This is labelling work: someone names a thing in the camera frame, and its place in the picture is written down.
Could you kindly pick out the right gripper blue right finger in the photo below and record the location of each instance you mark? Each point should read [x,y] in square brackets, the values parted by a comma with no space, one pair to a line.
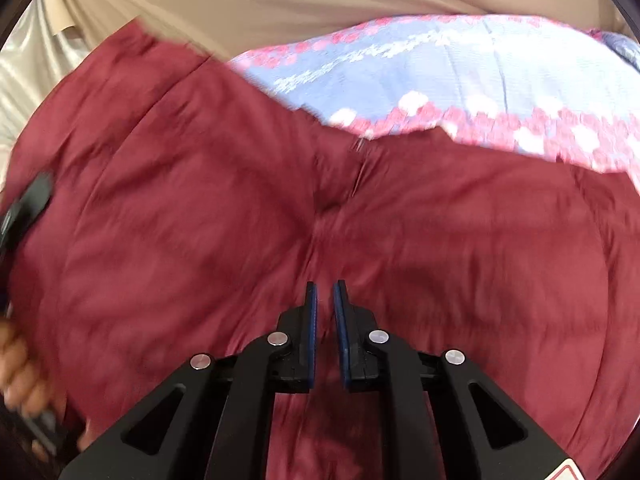
[359,367]

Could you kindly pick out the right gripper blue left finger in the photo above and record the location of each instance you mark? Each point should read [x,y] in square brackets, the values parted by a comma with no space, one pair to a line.
[296,368]

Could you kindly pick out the dark red puffer jacket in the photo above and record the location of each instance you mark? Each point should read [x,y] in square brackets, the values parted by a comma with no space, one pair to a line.
[189,209]

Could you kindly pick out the person's left hand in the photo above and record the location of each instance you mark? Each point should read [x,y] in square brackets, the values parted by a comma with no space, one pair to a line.
[26,387]

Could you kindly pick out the silver satin fabric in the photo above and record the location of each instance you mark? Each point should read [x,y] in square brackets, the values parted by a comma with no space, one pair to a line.
[42,48]

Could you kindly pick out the floral pink blue quilt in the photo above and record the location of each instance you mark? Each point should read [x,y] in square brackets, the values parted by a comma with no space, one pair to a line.
[510,82]

